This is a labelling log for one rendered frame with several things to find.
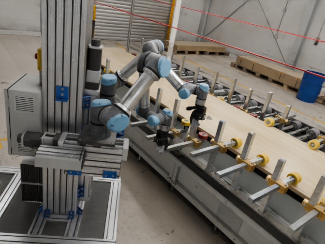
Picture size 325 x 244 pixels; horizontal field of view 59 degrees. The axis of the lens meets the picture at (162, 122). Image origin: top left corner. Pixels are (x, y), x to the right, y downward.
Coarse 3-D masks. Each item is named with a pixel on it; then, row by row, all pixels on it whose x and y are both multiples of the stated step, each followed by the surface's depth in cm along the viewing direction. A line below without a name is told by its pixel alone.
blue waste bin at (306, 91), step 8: (304, 72) 704; (312, 72) 724; (304, 80) 700; (312, 80) 684; (320, 80) 680; (304, 88) 702; (312, 88) 691; (320, 88) 693; (296, 96) 728; (304, 96) 706; (312, 96) 699
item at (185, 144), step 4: (200, 140) 235; (204, 140) 238; (176, 144) 222; (180, 144) 223; (184, 144) 224; (188, 144) 228; (192, 144) 231; (168, 148) 215; (172, 148) 217; (176, 148) 220; (180, 148) 224
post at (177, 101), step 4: (176, 100) 242; (180, 100) 242; (176, 104) 243; (176, 108) 244; (176, 112) 246; (176, 116) 248; (172, 120) 250; (176, 120) 250; (172, 124) 250; (172, 128) 252
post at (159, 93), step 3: (159, 90) 258; (162, 90) 259; (159, 93) 259; (159, 96) 260; (156, 99) 264; (159, 99) 262; (156, 102) 264; (159, 102) 263; (156, 105) 265; (159, 105) 265; (156, 108) 265; (159, 108) 267; (156, 111) 266; (153, 126) 273; (156, 126) 275
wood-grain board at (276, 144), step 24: (120, 48) 480; (168, 96) 306; (192, 96) 320; (216, 120) 269; (240, 120) 280; (264, 144) 240; (288, 144) 248; (264, 168) 204; (288, 168) 210; (312, 168) 216; (312, 192) 187
